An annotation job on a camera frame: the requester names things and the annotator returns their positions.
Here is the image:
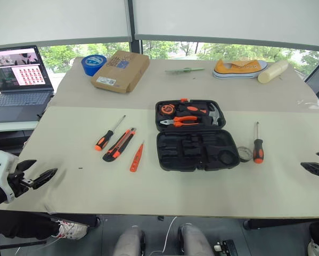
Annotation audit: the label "brown cardboard box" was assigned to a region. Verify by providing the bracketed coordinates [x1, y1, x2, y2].
[91, 50, 151, 94]

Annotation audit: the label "orange black tape measure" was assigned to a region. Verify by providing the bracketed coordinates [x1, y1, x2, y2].
[160, 103, 176, 116]

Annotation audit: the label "orange black utility knife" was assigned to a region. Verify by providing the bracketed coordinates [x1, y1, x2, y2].
[102, 127, 137, 163]

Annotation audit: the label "cream table cover sheet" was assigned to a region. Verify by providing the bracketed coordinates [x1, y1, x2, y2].
[0, 106, 319, 219]

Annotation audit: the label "black remote with white button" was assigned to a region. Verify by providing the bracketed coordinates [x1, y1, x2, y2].
[213, 239, 239, 256]

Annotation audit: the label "white floor cable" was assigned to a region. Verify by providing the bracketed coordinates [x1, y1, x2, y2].
[148, 216, 178, 254]

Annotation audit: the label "grey rounded robot shape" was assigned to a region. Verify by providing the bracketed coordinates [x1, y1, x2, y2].
[178, 223, 215, 256]
[113, 226, 147, 256]

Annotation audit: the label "dark window frame post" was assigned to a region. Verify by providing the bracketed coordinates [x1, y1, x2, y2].
[126, 0, 144, 54]

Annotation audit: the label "cream cylindrical roll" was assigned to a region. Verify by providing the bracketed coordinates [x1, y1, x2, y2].
[257, 60, 289, 84]

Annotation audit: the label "open grey laptop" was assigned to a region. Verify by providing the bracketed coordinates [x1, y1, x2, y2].
[0, 44, 55, 124]

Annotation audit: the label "orange handled pliers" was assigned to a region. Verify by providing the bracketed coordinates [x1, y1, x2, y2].
[159, 115, 201, 128]

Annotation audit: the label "black table leg bar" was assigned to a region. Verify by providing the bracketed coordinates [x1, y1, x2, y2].
[242, 218, 319, 231]

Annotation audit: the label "yellow canvas shoe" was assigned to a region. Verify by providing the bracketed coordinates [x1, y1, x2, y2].
[212, 59, 269, 79]

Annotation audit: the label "green plastic stick tool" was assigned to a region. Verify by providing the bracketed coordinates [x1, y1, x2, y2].
[165, 67, 206, 74]

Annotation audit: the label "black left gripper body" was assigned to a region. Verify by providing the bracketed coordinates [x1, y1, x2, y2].
[6, 170, 34, 198]

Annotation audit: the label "claw hammer with black handle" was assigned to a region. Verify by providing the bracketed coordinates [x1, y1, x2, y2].
[178, 102, 224, 126]

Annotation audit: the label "black cabinet under desk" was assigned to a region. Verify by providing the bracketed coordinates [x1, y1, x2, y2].
[0, 130, 34, 157]

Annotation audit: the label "black tool case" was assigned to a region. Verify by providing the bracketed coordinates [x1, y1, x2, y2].
[155, 98, 241, 172]

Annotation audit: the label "white side desk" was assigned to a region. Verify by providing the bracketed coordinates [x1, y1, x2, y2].
[0, 121, 40, 133]

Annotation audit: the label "blue tape roll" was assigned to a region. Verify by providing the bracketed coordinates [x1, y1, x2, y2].
[81, 54, 108, 77]

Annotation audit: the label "orange voltage tester pen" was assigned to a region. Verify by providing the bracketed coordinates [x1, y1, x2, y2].
[129, 140, 145, 173]

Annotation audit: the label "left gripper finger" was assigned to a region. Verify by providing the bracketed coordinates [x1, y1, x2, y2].
[15, 159, 38, 173]
[30, 167, 59, 190]

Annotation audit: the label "orange black handled screwdriver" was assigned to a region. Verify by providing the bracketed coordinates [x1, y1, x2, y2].
[252, 121, 265, 164]
[94, 115, 127, 152]

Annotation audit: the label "white sneaker with red laces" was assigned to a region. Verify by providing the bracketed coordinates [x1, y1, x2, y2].
[51, 218, 89, 241]

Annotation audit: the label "white roller blind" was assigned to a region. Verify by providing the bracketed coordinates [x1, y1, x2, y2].
[0, 0, 133, 47]
[132, 0, 319, 53]

